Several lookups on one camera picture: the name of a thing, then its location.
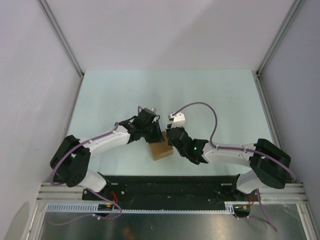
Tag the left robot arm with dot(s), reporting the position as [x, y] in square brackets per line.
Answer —
[70, 163]

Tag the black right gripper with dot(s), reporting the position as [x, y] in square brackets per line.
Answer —
[181, 128]

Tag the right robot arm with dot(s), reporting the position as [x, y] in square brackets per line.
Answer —
[269, 165]

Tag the aluminium corner post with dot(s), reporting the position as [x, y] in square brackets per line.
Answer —
[280, 34]
[57, 30]

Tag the brown cardboard express box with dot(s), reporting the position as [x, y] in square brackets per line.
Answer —
[161, 150]

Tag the left aluminium corner post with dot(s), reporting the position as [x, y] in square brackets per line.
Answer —
[57, 30]

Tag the right aluminium corner post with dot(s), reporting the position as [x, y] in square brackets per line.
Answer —
[280, 34]

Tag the white slotted cable duct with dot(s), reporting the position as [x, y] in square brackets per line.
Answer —
[94, 208]

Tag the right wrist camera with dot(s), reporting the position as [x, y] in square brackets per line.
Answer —
[176, 120]

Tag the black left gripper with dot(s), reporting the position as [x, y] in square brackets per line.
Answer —
[157, 136]

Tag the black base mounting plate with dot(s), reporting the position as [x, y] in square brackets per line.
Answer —
[176, 203]

